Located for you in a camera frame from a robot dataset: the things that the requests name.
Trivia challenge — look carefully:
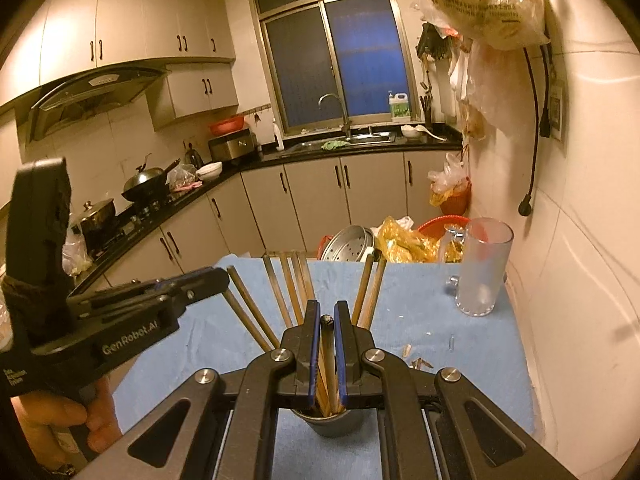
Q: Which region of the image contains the black utensil holder cup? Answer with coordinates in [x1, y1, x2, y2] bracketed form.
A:
[292, 410, 368, 439]

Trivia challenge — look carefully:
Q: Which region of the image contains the wooden chopstick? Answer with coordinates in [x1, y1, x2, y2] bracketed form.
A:
[320, 314, 342, 415]
[262, 254, 293, 328]
[352, 252, 375, 325]
[292, 252, 316, 304]
[222, 289, 272, 351]
[356, 257, 387, 330]
[279, 252, 304, 324]
[227, 266, 279, 349]

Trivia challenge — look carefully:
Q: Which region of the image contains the person left hand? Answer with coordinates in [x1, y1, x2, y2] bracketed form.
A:
[11, 377, 122, 471]

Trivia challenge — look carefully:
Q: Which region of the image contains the plastic bag on counter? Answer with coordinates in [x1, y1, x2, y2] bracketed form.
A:
[62, 232, 92, 278]

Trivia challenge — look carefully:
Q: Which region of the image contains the black cooking pot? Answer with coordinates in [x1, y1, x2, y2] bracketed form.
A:
[72, 198, 116, 237]

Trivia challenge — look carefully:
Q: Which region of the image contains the black wok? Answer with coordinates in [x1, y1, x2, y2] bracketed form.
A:
[122, 154, 180, 203]

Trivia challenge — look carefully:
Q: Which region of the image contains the yellow plastic bag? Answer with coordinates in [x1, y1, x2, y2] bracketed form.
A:
[372, 217, 445, 263]

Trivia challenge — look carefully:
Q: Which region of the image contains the clear glass pitcher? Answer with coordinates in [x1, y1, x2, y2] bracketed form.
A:
[438, 218, 514, 318]

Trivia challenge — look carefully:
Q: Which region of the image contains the red plastic basin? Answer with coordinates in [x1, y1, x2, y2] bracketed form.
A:
[418, 214, 469, 240]

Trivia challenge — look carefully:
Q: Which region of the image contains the metal steamer pan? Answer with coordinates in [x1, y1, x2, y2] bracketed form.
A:
[320, 226, 375, 262]

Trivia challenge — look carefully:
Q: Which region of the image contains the white bowl on counter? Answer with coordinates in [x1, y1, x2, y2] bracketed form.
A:
[196, 162, 224, 182]

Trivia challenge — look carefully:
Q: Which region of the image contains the range hood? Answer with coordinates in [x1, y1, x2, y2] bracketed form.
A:
[28, 64, 166, 141]

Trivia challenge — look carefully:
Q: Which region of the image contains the red basket on toaster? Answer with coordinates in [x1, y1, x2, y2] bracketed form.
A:
[208, 115, 245, 136]

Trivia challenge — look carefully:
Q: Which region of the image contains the steel toaster box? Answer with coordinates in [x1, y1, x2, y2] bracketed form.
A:
[208, 128, 257, 162]

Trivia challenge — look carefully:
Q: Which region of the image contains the sink faucet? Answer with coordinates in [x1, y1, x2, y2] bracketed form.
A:
[316, 92, 354, 140]

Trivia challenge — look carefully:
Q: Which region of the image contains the green detergent bottle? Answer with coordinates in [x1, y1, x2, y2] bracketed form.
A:
[388, 92, 411, 124]

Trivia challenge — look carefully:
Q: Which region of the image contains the window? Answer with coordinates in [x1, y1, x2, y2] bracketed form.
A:
[254, 0, 423, 136]

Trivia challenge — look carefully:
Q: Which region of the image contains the hanging plastic bag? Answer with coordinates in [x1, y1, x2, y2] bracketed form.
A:
[418, 0, 549, 51]

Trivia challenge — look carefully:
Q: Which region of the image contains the black power cable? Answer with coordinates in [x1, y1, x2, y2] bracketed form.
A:
[517, 46, 551, 217]

